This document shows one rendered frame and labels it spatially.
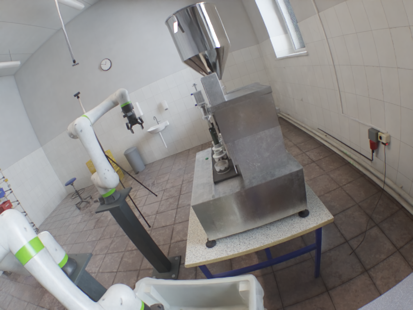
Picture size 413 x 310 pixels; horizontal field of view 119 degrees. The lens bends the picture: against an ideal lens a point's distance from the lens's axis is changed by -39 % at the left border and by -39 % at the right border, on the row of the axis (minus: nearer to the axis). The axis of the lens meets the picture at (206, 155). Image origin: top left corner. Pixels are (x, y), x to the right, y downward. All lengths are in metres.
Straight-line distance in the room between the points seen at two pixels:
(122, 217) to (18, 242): 1.06
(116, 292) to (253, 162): 0.71
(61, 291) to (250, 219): 0.79
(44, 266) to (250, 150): 0.85
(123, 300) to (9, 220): 0.45
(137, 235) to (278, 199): 1.21
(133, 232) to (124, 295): 1.01
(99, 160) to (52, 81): 5.07
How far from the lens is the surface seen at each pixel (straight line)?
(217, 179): 0.89
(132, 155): 4.84
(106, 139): 5.44
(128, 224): 1.65
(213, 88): 0.72
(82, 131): 1.32
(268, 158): 0.83
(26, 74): 7.18
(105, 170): 1.35
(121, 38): 5.10
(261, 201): 0.85
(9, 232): 0.73
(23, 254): 0.73
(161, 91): 4.68
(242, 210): 0.85
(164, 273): 2.07
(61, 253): 1.14
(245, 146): 0.78
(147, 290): 1.13
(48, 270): 0.72
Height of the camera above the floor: 1.46
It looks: 21 degrees down
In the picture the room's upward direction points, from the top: 22 degrees counter-clockwise
